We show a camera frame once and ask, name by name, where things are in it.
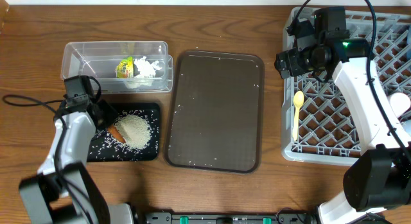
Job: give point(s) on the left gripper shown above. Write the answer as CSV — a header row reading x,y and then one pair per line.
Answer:
x,y
110,114

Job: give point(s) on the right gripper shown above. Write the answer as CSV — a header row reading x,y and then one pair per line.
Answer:
x,y
292,58

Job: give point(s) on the orange carrot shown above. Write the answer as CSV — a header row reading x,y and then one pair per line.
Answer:
x,y
116,134

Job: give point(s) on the pile of white rice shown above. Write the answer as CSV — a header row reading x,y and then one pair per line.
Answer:
x,y
135,130

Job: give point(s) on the pale yellow plastic spoon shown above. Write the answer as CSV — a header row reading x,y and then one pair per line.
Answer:
x,y
298,102

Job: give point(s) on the yellow green snack wrapper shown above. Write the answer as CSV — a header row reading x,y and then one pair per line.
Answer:
x,y
125,68

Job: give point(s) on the white tissue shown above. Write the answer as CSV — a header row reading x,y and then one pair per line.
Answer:
x,y
144,71

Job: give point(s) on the pink plastic cup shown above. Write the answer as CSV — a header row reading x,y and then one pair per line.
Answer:
x,y
399,103

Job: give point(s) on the dark blue plate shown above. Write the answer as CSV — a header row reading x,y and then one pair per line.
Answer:
x,y
408,54

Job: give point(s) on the light blue plastic cup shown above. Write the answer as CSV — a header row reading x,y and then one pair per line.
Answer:
x,y
407,126

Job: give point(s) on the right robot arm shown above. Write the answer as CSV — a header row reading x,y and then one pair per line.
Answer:
x,y
341,44

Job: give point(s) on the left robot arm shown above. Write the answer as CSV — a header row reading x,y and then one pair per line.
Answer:
x,y
63,191

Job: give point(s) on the clear plastic waste bin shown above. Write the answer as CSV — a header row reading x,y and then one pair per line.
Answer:
x,y
99,60

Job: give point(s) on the grey dishwasher rack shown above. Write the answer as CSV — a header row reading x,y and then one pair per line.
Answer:
x,y
326,131

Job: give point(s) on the dark brown serving tray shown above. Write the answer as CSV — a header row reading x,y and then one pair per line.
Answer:
x,y
216,112

